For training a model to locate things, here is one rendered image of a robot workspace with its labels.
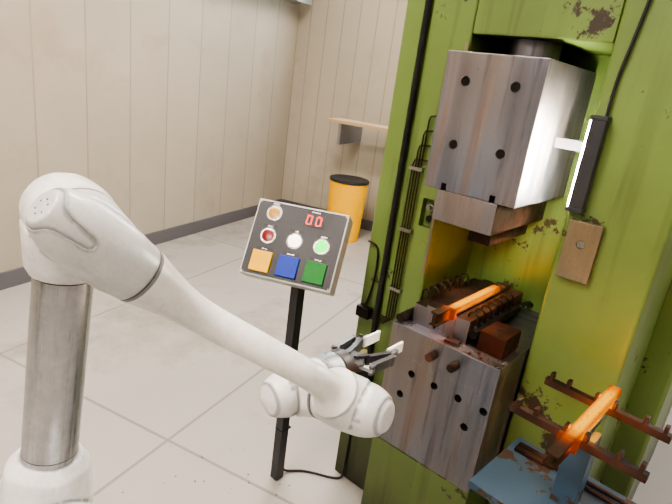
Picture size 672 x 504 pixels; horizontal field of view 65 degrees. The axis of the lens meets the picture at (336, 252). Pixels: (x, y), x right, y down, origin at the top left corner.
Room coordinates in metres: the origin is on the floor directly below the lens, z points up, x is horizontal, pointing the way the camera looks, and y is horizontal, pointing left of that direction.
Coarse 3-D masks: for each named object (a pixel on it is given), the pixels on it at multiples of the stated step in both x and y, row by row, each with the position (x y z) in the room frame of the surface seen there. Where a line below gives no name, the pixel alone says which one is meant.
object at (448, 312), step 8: (488, 288) 1.76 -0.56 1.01; (496, 288) 1.78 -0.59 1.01; (472, 296) 1.67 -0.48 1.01; (480, 296) 1.68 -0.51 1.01; (456, 304) 1.58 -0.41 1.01; (464, 304) 1.58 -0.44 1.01; (432, 312) 1.47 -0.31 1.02; (440, 312) 1.47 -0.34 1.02; (448, 312) 1.52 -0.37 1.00; (432, 320) 1.46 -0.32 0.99; (440, 320) 1.48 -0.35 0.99; (448, 320) 1.51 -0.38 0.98
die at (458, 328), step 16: (448, 288) 1.79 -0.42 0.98; (464, 288) 1.78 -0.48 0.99; (480, 288) 1.80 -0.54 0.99; (416, 304) 1.61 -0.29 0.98; (432, 304) 1.59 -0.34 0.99; (448, 304) 1.61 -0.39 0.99; (480, 304) 1.64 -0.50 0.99; (416, 320) 1.60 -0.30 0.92; (464, 320) 1.50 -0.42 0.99; (480, 320) 1.55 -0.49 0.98; (464, 336) 1.49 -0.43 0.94
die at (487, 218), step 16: (448, 192) 1.59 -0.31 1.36; (448, 208) 1.58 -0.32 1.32; (464, 208) 1.55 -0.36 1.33; (480, 208) 1.52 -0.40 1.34; (496, 208) 1.49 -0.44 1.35; (512, 208) 1.58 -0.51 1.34; (528, 208) 1.69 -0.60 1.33; (544, 208) 1.81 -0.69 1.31; (464, 224) 1.54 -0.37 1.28; (480, 224) 1.51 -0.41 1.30; (496, 224) 1.51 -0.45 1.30; (512, 224) 1.60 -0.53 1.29
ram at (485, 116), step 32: (448, 64) 1.64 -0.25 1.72; (480, 64) 1.57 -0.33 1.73; (512, 64) 1.52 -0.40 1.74; (544, 64) 1.46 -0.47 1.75; (448, 96) 1.62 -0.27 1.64; (480, 96) 1.56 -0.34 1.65; (512, 96) 1.50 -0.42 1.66; (544, 96) 1.47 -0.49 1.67; (576, 96) 1.67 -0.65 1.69; (448, 128) 1.61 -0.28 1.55; (480, 128) 1.55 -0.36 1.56; (512, 128) 1.49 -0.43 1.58; (544, 128) 1.52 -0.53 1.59; (576, 128) 1.74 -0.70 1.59; (448, 160) 1.60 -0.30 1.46; (480, 160) 1.54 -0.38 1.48; (512, 160) 1.48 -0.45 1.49; (544, 160) 1.57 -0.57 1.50; (480, 192) 1.52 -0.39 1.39; (512, 192) 1.47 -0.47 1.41; (544, 192) 1.62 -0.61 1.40
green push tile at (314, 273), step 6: (306, 264) 1.70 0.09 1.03; (312, 264) 1.70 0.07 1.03; (318, 264) 1.69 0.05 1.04; (324, 264) 1.69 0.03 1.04; (306, 270) 1.69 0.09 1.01; (312, 270) 1.69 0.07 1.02; (318, 270) 1.68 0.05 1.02; (324, 270) 1.68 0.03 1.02; (306, 276) 1.68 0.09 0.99; (312, 276) 1.67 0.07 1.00; (318, 276) 1.67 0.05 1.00; (324, 276) 1.67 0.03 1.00; (306, 282) 1.67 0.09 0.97; (312, 282) 1.66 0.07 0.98; (318, 282) 1.66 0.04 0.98
